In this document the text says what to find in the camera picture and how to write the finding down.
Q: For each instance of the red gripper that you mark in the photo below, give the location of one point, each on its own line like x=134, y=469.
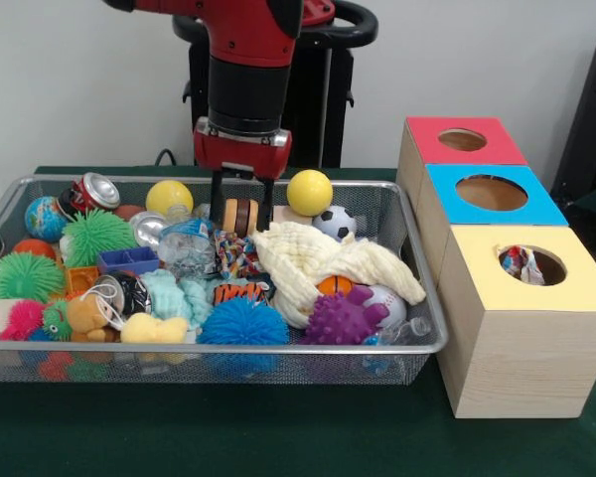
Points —
x=243, y=154

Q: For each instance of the cream waffle cloth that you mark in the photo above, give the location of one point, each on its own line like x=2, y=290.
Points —
x=328, y=258

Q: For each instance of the smooth yellow ball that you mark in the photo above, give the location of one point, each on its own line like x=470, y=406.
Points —
x=309, y=193

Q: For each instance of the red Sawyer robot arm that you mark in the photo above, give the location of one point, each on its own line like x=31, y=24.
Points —
x=248, y=84

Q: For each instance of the purple spiky toy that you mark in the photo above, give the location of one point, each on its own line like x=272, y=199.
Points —
x=342, y=320

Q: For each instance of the blue spiky ball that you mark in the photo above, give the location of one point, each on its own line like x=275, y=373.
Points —
x=242, y=323

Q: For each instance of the yellow tennis-seam ball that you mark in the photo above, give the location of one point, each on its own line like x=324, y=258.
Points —
x=169, y=199

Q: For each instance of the dark green tablecloth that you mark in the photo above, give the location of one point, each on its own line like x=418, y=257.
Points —
x=228, y=432

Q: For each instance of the red drink can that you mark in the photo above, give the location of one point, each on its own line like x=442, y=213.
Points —
x=97, y=191

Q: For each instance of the wooden box with three holes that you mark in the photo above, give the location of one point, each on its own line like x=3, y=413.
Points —
x=526, y=348

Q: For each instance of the clear mesh bin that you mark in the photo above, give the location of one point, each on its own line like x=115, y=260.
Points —
x=129, y=365

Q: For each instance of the small soccer ball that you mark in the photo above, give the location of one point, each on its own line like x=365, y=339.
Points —
x=334, y=223

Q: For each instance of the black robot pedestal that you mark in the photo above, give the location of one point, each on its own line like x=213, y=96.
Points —
x=339, y=124

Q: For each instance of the green spiky ball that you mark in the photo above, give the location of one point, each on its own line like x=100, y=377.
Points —
x=97, y=238
x=25, y=275

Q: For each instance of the brown striped wooden burger toy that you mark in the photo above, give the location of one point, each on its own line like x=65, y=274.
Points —
x=241, y=214

